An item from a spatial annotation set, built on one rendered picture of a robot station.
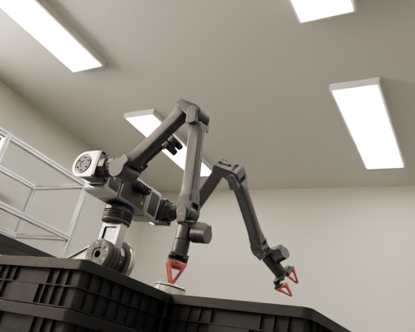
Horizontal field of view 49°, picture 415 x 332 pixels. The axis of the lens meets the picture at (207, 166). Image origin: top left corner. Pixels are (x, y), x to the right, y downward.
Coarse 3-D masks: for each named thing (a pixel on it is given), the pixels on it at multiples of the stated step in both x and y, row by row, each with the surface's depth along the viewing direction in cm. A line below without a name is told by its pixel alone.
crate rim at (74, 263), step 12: (12, 264) 114; (24, 264) 111; (36, 264) 109; (48, 264) 106; (60, 264) 104; (72, 264) 101; (84, 264) 100; (96, 264) 102; (108, 276) 104; (120, 276) 107; (132, 288) 110; (144, 288) 113
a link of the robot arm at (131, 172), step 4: (128, 168) 180; (132, 168) 182; (128, 172) 180; (132, 172) 182; (124, 176) 180; (128, 176) 181; (132, 176) 182; (120, 180) 185; (124, 180) 183; (128, 180) 183
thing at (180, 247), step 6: (174, 240) 158; (180, 240) 154; (186, 240) 155; (174, 246) 154; (180, 246) 154; (186, 246) 155; (174, 252) 150; (180, 252) 153; (186, 252) 154; (186, 258) 150
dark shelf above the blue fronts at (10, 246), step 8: (0, 240) 309; (8, 240) 314; (16, 240) 320; (0, 248) 332; (8, 248) 325; (16, 248) 320; (24, 248) 325; (32, 248) 331; (32, 256) 334; (40, 256) 337; (48, 256) 343
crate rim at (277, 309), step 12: (180, 300) 117; (192, 300) 115; (204, 300) 113; (216, 300) 111; (228, 300) 109; (240, 300) 107; (264, 312) 103; (276, 312) 101; (288, 312) 100; (300, 312) 98; (312, 312) 98; (324, 324) 102; (336, 324) 108
